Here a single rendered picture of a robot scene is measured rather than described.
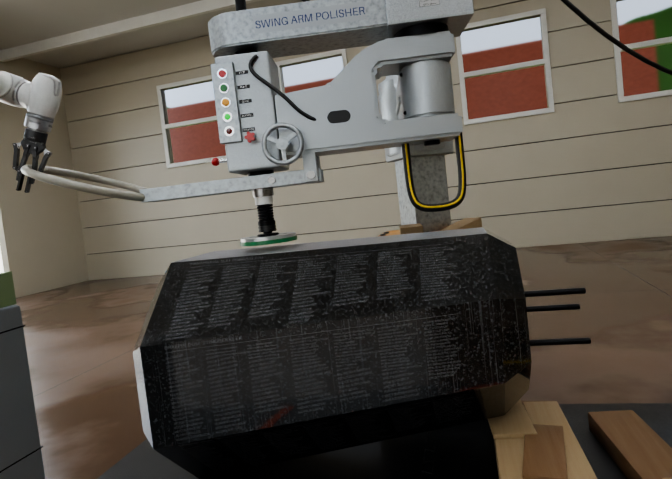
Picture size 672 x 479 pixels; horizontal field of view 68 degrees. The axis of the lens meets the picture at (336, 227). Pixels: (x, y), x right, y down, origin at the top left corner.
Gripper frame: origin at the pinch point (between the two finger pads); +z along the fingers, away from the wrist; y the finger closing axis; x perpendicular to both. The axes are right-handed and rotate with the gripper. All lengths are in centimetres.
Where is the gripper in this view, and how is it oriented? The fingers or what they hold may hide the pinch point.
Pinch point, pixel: (24, 182)
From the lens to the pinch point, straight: 224.2
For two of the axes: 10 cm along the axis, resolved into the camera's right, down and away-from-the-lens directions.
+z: -2.7, 9.6, 0.7
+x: -2.0, -1.3, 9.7
